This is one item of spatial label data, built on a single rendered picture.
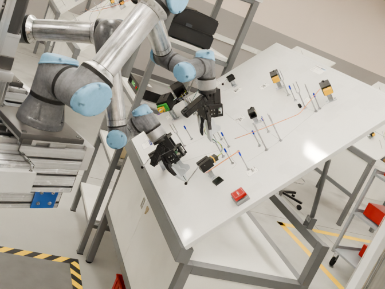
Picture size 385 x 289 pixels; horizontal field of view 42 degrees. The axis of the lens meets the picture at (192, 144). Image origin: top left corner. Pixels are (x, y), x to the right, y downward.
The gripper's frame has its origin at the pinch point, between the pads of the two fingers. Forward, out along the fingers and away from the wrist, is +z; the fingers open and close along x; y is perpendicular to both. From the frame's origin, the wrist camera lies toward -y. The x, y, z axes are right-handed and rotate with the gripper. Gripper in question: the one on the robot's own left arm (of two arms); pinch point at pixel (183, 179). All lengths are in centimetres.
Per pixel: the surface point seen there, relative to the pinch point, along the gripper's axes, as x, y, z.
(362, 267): -26, 62, 45
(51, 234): 37, -146, 5
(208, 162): 6.9, 10.7, 0.0
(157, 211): -6.1, -16.8, 6.7
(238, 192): -7.6, 25.0, 12.3
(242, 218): 40, -14, 42
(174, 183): 8.4, -12.2, 2.3
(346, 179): 370, -94, 178
